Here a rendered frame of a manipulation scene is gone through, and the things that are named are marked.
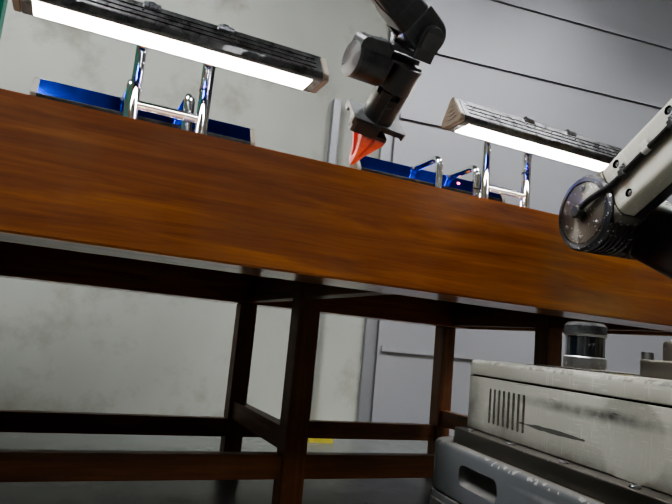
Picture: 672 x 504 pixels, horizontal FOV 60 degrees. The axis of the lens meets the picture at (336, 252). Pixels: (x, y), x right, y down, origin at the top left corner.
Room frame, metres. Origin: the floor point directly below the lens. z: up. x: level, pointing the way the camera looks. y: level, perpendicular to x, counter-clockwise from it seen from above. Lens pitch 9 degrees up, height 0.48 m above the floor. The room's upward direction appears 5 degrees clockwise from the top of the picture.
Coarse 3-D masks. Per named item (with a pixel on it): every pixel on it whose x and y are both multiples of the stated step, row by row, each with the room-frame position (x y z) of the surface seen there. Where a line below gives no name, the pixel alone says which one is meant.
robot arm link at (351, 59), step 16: (432, 32) 0.83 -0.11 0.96; (352, 48) 0.85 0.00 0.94; (368, 48) 0.84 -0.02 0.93; (384, 48) 0.85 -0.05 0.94; (400, 48) 0.85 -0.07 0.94; (416, 48) 0.84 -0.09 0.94; (432, 48) 0.85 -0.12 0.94; (352, 64) 0.85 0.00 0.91; (368, 64) 0.85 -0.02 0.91; (384, 64) 0.86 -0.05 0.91; (368, 80) 0.87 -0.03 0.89
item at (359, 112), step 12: (372, 96) 0.92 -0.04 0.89; (384, 96) 0.91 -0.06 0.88; (348, 108) 0.95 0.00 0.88; (360, 108) 0.95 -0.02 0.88; (372, 108) 0.93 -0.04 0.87; (384, 108) 0.92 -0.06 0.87; (396, 108) 0.92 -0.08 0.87; (360, 120) 0.92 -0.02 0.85; (372, 120) 0.94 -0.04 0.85; (384, 120) 0.94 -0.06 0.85; (396, 120) 0.99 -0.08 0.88; (384, 132) 0.96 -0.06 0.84; (396, 132) 0.95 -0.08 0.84
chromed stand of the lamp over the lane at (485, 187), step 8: (528, 120) 1.47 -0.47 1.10; (488, 144) 1.62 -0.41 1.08; (488, 152) 1.62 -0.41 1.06; (488, 160) 1.62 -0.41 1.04; (528, 160) 1.68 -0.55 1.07; (488, 168) 1.62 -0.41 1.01; (528, 168) 1.68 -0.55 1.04; (488, 176) 1.62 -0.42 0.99; (528, 176) 1.68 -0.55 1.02; (480, 184) 1.64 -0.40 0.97; (488, 184) 1.63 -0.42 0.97; (528, 184) 1.68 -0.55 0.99; (480, 192) 1.63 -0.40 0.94; (488, 192) 1.63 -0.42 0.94; (496, 192) 1.65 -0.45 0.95; (504, 192) 1.65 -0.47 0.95; (512, 192) 1.66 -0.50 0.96; (520, 192) 1.68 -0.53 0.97; (528, 192) 1.69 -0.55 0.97; (528, 200) 1.69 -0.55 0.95
